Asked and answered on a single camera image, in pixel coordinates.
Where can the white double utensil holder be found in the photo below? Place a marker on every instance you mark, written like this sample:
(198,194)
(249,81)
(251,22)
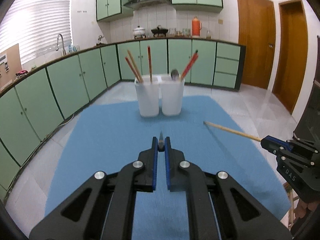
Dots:
(161,95)

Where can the white window blind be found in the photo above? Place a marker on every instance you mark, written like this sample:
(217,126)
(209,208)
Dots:
(34,25)

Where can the blue table mat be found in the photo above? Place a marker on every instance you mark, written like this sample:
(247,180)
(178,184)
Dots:
(106,138)

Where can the plain bamboo chopstick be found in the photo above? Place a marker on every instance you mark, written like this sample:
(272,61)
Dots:
(229,130)

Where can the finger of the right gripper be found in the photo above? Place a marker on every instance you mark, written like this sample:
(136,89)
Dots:
(307,160)
(295,145)

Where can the white cooking pot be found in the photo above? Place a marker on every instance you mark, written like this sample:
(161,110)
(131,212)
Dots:
(139,32)

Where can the black spoon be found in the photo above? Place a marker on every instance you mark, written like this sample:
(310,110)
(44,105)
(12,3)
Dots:
(175,75)

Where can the pink cloth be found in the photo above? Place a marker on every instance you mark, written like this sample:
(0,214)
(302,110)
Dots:
(21,73)

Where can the black range hood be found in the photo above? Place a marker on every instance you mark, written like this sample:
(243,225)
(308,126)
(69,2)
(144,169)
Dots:
(137,4)

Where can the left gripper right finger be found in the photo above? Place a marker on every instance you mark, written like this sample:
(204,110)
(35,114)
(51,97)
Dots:
(218,206)

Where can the cardboard box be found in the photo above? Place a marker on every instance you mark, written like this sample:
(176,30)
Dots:
(10,65)

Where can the green lower kitchen cabinets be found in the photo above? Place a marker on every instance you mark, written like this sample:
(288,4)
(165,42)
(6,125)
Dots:
(34,106)

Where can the black wok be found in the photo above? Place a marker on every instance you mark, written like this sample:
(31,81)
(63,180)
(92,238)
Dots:
(159,31)

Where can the wooden door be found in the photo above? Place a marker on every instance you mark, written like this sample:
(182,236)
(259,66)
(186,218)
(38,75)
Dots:
(257,31)
(293,53)

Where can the red-end wooden chopstick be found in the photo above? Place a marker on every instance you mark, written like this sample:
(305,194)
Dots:
(192,61)

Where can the red-tipped wooden chopstick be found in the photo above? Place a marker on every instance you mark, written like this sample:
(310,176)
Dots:
(132,69)

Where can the red patterned chopstick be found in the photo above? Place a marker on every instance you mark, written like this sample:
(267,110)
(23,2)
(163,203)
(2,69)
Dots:
(188,66)

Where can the pink-tipped wooden chopstick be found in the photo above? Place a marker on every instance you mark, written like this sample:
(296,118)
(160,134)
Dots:
(132,60)

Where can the glass jar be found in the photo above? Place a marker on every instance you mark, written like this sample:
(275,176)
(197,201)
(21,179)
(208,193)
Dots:
(208,35)

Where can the chrome kitchen faucet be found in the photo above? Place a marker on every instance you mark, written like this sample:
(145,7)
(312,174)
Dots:
(60,44)

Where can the orange thermos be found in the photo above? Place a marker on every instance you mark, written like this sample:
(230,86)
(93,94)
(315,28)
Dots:
(196,27)

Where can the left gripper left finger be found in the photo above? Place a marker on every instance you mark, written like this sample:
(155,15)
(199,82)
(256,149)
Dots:
(103,206)

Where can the small kettle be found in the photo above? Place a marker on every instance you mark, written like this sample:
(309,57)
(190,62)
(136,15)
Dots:
(100,41)

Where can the person right hand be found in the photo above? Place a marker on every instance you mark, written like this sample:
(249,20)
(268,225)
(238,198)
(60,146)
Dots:
(302,208)

